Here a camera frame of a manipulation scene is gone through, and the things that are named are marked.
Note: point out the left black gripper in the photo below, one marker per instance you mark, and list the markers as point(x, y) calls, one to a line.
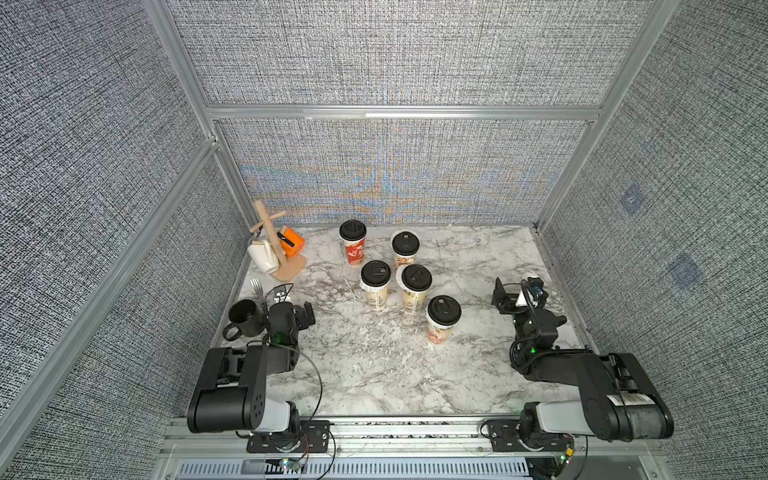
point(279, 309)

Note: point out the black cup lid back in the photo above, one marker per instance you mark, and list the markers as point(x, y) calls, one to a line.
point(444, 310)

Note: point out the cream paper cup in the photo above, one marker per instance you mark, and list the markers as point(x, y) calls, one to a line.
point(438, 334)
point(413, 301)
point(376, 297)

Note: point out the red paper milk tea cup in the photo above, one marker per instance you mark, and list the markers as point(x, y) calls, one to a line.
point(355, 252)

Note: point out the red white paper cup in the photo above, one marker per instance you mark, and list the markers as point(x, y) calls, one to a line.
point(404, 260)

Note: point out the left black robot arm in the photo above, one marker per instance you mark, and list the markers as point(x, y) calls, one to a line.
point(231, 390)

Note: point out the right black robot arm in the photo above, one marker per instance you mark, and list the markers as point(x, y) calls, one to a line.
point(617, 400)

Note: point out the black mug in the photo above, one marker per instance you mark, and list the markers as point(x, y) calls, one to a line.
point(245, 320)

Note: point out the wooden mug tree stand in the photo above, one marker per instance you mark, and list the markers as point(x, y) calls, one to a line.
point(289, 267)

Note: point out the white mug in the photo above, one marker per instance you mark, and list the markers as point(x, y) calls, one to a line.
point(263, 255)

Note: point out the orange mug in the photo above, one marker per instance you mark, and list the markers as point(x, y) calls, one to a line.
point(291, 242)

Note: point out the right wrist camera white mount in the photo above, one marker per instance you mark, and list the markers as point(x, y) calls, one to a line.
point(532, 293)

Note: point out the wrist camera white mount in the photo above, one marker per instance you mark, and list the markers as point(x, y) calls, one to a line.
point(532, 293)
point(279, 294)

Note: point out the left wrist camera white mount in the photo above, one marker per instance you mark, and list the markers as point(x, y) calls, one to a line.
point(279, 294)

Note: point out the silver fork green handle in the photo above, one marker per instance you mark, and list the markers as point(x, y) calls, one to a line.
point(258, 293)

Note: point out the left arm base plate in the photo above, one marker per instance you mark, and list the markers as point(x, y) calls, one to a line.
point(297, 439)

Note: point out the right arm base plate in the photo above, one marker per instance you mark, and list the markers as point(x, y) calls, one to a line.
point(508, 435)

